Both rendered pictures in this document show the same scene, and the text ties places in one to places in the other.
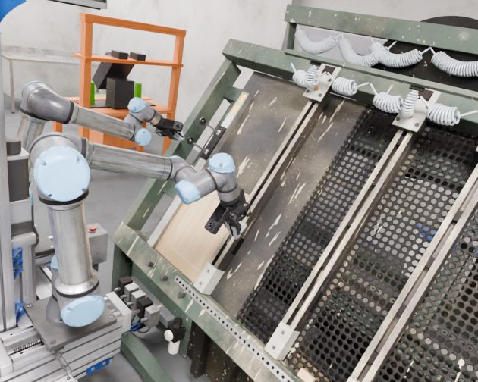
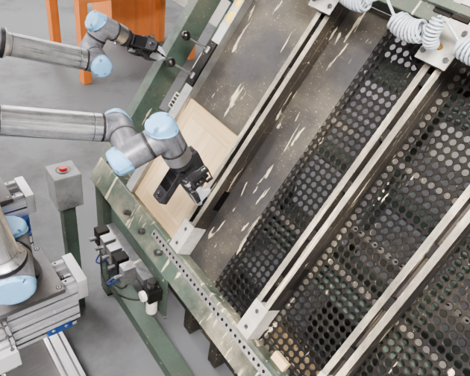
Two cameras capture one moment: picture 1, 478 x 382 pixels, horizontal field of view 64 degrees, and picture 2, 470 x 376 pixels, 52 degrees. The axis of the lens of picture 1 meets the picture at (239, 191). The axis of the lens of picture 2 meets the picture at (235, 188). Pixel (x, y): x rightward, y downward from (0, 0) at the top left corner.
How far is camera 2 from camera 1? 0.38 m
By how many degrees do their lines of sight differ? 16
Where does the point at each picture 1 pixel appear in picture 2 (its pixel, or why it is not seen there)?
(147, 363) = (138, 312)
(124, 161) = (40, 125)
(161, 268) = (139, 218)
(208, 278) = (184, 237)
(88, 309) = (15, 289)
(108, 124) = (54, 54)
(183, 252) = not seen: hidden behind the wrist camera
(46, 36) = not seen: outside the picture
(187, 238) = not seen: hidden behind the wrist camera
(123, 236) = (101, 174)
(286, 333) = (259, 312)
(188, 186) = (118, 157)
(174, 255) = (154, 203)
